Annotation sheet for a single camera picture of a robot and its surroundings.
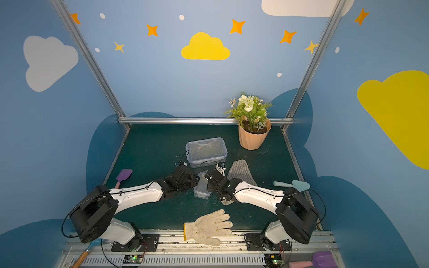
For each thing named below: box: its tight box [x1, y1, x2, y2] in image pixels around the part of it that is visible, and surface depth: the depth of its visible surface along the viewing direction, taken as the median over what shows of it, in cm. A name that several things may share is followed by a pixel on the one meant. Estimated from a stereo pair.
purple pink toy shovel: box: [289, 250, 340, 268], surface depth 71 cm
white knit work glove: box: [183, 209, 234, 247], surface depth 80 cm
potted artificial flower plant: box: [223, 94, 274, 151], surface depth 97 cm
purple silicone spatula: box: [115, 168, 133, 189], surface depth 98 cm
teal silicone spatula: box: [273, 179, 311, 193], surface depth 95 cm
